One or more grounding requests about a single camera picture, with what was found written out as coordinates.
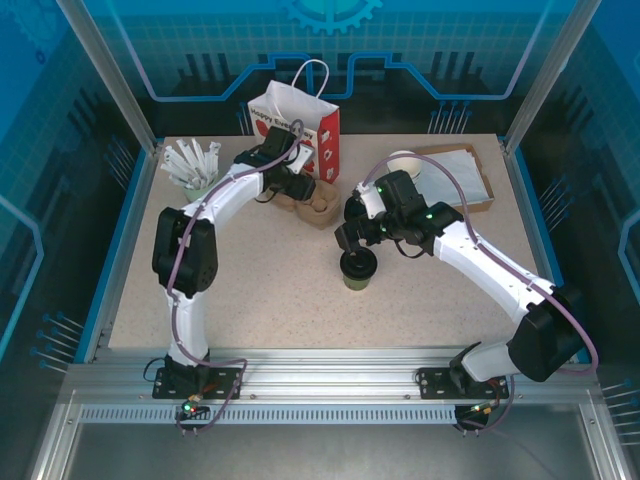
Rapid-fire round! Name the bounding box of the aluminium frame rail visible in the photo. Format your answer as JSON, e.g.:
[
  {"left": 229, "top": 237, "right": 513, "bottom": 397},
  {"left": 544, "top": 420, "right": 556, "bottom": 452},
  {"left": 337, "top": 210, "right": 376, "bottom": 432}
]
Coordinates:
[{"left": 64, "top": 347, "right": 601, "bottom": 406}]

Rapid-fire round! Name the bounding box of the white paper napkin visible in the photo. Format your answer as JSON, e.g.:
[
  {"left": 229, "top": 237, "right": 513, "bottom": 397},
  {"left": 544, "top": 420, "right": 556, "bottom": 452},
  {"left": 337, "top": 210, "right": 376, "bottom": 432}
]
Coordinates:
[{"left": 422, "top": 148, "right": 489, "bottom": 204}]

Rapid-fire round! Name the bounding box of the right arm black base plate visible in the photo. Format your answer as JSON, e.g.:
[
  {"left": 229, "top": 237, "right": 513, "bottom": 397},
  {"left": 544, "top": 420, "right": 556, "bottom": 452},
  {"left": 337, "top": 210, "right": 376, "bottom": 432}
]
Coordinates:
[{"left": 417, "top": 367, "right": 511, "bottom": 401}]

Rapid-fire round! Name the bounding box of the white paper cup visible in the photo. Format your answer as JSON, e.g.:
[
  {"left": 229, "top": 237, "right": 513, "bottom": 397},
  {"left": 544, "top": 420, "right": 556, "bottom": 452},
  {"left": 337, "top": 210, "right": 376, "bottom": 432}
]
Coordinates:
[{"left": 387, "top": 149, "right": 422, "bottom": 184}]

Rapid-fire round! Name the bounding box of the black plastic cup lid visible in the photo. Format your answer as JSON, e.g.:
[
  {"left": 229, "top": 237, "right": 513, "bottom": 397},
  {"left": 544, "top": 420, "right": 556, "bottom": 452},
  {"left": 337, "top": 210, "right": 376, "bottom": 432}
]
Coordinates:
[
  {"left": 343, "top": 196, "right": 369, "bottom": 222},
  {"left": 338, "top": 248, "right": 379, "bottom": 279}
]

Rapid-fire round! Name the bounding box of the green paper coffee cup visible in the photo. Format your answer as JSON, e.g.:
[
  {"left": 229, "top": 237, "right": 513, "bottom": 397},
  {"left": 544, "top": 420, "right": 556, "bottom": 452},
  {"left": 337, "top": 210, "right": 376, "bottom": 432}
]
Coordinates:
[{"left": 342, "top": 269, "right": 374, "bottom": 293}]

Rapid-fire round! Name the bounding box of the red white paper bag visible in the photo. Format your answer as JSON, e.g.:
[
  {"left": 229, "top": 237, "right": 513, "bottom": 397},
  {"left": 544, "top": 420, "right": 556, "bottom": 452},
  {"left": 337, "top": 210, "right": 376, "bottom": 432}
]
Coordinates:
[{"left": 247, "top": 58, "right": 342, "bottom": 182}]

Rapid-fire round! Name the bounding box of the aluminium frame post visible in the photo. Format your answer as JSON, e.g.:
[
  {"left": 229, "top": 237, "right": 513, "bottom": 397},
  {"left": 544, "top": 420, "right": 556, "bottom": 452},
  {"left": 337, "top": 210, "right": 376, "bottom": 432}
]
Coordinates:
[
  {"left": 502, "top": 0, "right": 604, "bottom": 154},
  {"left": 57, "top": 0, "right": 164, "bottom": 154}
]

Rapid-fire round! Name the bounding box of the right gripper thin black cable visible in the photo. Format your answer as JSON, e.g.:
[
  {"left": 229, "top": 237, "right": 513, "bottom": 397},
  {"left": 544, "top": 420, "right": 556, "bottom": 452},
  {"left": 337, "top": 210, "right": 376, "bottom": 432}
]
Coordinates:
[{"left": 393, "top": 238, "right": 432, "bottom": 261}]

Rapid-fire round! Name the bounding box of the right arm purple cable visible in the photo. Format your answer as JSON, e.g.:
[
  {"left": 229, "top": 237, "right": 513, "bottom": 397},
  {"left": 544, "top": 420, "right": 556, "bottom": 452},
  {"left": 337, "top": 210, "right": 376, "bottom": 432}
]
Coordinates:
[{"left": 363, "top": 153, "right": 600, "bottom": 437}]

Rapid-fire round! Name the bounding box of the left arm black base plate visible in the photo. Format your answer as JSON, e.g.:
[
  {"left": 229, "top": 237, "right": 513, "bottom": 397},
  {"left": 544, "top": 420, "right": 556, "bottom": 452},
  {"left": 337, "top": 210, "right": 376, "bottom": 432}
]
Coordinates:
[{"left": 151, "top": 365, "right": 242, "bottom": 400}]

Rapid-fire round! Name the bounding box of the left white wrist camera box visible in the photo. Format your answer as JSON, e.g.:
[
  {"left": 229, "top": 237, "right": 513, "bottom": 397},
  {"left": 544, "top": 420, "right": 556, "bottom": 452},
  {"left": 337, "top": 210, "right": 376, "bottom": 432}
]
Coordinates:
[{"left": 293, "top": 141, "right": 317, "bottom": 175}]

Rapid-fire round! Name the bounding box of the steel bottom panel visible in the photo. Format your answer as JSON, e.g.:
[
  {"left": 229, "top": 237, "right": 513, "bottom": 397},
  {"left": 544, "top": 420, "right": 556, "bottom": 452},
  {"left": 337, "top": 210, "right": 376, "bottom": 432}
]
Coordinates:
[{"left": 64, "top": 422, "right": 601, "bottom": 480}]

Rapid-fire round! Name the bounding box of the brown cardboard tray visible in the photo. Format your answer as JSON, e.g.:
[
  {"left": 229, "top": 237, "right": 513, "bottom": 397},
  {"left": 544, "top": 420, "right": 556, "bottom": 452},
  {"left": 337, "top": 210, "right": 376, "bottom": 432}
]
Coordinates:
[{"left": 414, "top": 143, "right": 496, "bottom": 214}]

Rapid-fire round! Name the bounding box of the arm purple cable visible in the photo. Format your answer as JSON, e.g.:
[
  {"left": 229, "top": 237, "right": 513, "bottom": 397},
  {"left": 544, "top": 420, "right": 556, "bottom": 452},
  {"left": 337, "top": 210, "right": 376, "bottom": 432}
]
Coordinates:
[
  {"left": 363, "top": 153, "right": 600, "bottom": 437},
  {"left": 164, "top": 118, "right": 307, "bottom": 436}
]

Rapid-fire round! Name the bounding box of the slotted grey cable duct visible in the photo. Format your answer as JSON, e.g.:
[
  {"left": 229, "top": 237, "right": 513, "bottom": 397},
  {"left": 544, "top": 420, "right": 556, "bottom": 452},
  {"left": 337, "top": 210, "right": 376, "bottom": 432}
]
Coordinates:
[{"left": 79, "top": 405, "right": 459, "bottom": 425}]

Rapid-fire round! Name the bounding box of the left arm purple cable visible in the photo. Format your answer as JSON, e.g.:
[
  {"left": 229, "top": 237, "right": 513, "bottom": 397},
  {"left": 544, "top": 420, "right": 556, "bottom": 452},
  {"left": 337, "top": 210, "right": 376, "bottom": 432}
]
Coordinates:
[{"left": 164, "top": 118, "right": 307, "bottom": 436}]

